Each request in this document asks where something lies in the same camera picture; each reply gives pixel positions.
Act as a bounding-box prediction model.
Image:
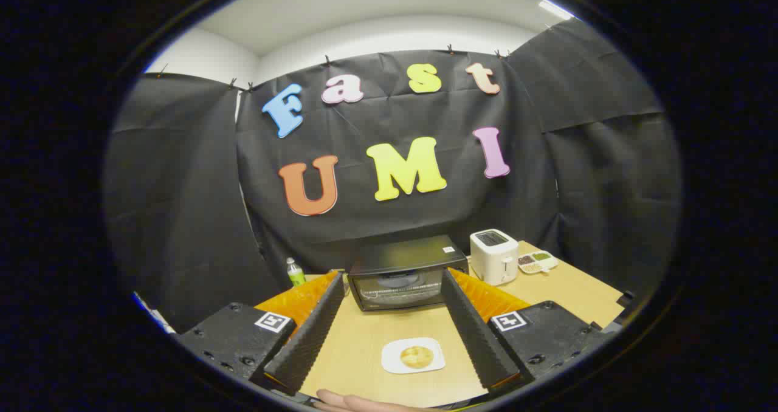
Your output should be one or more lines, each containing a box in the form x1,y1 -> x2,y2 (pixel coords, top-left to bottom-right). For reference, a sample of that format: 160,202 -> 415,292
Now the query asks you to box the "white square plate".
381,337 -> 446,375

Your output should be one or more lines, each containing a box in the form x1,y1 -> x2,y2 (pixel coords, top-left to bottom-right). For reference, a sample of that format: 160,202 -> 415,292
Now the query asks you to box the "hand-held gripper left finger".
173,270 -> 347,396

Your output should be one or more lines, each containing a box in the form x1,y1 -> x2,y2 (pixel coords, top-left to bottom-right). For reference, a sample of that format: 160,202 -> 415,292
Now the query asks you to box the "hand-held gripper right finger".
441,268 -> 614,391

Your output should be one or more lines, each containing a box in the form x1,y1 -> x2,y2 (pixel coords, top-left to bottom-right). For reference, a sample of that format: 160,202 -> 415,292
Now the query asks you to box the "ceiling light panel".
538,0 -> 575,21

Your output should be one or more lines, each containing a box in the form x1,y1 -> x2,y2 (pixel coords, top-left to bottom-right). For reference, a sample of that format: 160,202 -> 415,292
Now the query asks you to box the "white pop-up toaster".
469,228 -> 520,286

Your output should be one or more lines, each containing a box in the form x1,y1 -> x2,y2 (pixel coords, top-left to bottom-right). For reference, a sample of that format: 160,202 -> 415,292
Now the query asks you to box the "divided white snack dish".
518,250 -> 559,275

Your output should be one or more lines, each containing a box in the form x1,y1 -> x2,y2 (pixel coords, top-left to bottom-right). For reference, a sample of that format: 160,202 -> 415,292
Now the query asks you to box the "black toaster oven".
346,235 -> 470,312

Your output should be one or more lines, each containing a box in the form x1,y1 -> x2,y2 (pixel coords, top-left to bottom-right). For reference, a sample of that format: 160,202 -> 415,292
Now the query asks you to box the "round bread bun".
400,346 -> 435,369

